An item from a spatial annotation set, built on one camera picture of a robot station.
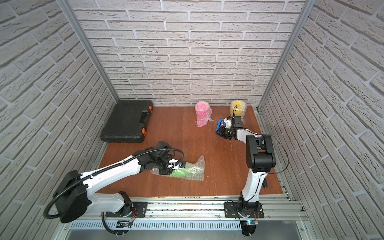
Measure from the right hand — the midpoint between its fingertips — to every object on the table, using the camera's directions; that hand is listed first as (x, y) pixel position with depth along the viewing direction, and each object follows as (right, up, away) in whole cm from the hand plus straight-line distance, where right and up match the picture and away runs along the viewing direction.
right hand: (219, 131), depth 101 cm
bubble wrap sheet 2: (-7, +9, +3) cm, 12 cm away
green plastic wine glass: (-20, -20, -23) cm, 36 cm away
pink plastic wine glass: (-12, +15, -6) cm, 20 cm away
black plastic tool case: (-64, +7, +1) cm, 64 cm away
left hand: (-27, -16, -19) cm, 37 cm away
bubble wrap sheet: (-14, -17, -19) cm, 29 cm away
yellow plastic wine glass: (+11, +16, -6) cm, 20 cm away
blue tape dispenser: (+1, +6, +3) cm, 7 cm away
